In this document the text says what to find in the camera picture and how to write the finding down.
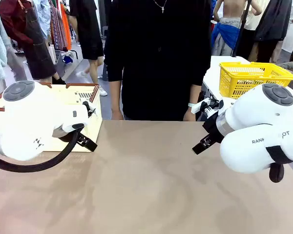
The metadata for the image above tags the person's right hand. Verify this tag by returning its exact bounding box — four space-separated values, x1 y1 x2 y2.
111 109 125 120

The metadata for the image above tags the person torso black sweater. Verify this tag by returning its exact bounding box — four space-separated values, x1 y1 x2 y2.
104 0 212 121

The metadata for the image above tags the mannequin maroon shirt dark apron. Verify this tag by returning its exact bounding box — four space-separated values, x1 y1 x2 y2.
0 0 66 85

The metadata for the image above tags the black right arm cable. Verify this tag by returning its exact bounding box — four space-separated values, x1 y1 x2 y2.
269 162 285 183

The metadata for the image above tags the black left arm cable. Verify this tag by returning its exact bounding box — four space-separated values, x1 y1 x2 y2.
0 125 85 173

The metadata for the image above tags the person's right forearm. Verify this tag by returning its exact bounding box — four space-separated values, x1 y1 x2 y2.
109 80 124 113

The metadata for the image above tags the striped patterned garment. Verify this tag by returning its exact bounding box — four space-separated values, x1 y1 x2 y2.
48 0 68 52

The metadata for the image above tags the mannequin with blue wrap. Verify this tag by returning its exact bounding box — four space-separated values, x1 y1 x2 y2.
211 0 263 57

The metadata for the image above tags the person's left hand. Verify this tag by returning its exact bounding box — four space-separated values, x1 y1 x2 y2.
183 111 196 122

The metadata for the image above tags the yellow plastic basket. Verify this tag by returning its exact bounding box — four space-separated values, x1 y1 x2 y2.
219 61 293 99

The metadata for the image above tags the person's left forearm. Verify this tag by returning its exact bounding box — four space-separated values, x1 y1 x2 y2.
187 84 202 108

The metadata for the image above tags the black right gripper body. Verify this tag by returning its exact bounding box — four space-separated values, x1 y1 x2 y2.
202 113 226 145

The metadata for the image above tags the silver cross necklace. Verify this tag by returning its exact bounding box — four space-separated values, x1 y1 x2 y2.
153 0 168 14

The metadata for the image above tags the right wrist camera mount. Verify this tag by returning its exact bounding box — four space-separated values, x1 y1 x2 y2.
191 97 226 115

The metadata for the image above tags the cream shopping basket brown rim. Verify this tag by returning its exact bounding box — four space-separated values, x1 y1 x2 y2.
0 82 103 153

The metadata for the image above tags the bystander in black shorts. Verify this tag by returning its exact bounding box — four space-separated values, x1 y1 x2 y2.
68 0 108 97

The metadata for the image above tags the light blue hanging shirt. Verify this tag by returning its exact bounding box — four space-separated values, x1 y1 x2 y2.
31 0 52 39

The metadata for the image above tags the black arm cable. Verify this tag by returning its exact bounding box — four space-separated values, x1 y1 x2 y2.
0 125 85 173
269 162 285 183

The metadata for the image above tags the orange hanging garment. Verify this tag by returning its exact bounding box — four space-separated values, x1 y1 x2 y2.
60 2 72 51

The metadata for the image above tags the black hanging coat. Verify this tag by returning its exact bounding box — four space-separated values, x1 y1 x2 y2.
253 0 293 63

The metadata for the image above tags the black stand pole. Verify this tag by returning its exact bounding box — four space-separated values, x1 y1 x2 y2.
231 0 252 57

